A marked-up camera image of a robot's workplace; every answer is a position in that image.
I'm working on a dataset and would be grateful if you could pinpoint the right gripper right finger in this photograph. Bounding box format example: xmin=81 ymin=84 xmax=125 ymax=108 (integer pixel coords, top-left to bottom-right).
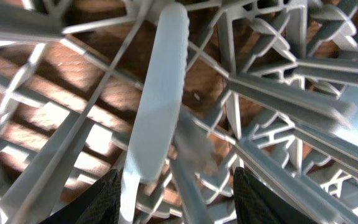
xmin=233 ymin=167 xmax=314 ymax=224

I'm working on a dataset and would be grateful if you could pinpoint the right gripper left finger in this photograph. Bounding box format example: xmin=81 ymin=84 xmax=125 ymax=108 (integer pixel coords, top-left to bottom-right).
xmin=40 ymin=169 xmax=121 ymax=224

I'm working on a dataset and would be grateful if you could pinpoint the white plastic knife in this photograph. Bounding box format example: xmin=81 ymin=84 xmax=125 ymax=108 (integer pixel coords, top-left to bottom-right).
xmin=118 ymin=2 xmax=190 ymax=223

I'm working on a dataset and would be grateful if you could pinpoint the grey plastic dishwasher rack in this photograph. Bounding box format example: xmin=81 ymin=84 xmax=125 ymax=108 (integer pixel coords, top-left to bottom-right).
xmin=0 ymin=1 xmax=358 ymax=223

